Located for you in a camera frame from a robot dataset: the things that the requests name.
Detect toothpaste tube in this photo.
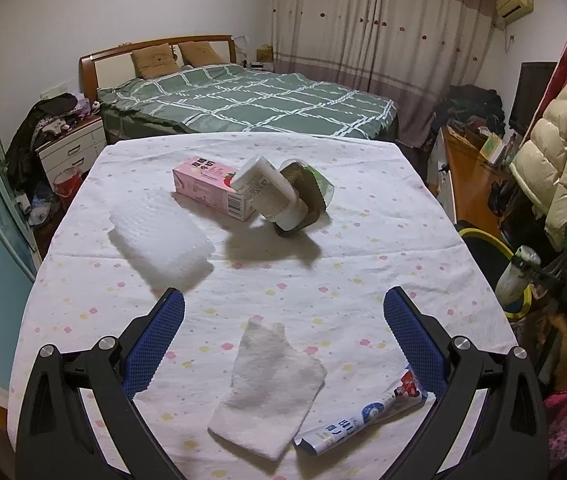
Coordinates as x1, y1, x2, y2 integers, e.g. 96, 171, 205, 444
293, 365, 428, 456

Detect white paper towel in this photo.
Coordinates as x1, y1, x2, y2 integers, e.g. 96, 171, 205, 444
208, 318, 327, 462

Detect white bubble foam sheet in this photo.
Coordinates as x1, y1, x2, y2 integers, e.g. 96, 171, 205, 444
108, 190, 215, 290

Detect clear green label bottle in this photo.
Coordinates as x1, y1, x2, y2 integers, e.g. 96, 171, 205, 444
279, 159, 334, 214

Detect brown plastic tray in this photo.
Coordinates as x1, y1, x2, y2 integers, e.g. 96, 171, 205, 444
274, 159, 334, 237

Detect white cylindrical container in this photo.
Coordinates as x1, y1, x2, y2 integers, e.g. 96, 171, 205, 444
230, 155, 308, 232

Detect pink strawberry milk carton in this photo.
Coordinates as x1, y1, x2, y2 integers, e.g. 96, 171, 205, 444
172, 156, 254, 221

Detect white paper cup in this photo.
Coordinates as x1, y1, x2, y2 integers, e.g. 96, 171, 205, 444
495, 245, 541, 308

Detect yellow rimmed trash bin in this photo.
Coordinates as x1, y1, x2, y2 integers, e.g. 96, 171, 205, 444
455, 222, 533, 323

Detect cream puffer jacket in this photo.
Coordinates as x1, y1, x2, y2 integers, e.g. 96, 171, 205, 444
510, 84, 567, 249

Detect wooden side cabinet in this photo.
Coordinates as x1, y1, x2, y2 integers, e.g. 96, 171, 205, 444
425, 126, 505, 238

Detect clothes pile on cabinet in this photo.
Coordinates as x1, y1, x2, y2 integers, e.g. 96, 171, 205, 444
430, 84, 505, 136

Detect black television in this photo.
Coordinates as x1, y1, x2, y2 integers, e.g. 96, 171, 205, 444
508, 62, 557, 136

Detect white dotted table cloth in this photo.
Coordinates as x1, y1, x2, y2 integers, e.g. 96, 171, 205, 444
8, 133, 515, 479

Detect red bucket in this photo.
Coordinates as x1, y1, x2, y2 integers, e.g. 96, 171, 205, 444
53, 168, 82, 209

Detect dark clothes on nightstand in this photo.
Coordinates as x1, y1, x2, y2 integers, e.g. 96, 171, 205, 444
4, 92, 92, 200

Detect pink white curtain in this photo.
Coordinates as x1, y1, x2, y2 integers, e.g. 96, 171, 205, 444
271, 0, 496, 148

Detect white bedside drawer cabinet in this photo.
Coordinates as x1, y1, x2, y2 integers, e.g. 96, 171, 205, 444
37, 116, 106, 185

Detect green plaid duvet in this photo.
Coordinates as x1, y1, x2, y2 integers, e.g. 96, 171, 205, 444
98, 64, 398, 140

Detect wooden bed headboard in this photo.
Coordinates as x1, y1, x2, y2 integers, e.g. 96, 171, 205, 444
79, 35, 236, 101

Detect left brown pillow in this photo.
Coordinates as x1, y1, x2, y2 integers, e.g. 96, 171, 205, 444
131, 44, 180, 79

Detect brown pillow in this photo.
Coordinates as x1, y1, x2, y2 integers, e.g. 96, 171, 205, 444
131, 44, 180, 79
178, 41, 225, 67

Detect right brown pillow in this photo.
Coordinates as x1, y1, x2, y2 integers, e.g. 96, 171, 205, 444
178, 41, 225, 67

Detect wall air conditioner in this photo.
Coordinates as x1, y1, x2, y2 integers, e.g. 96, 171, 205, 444
495, 0, 534, 29

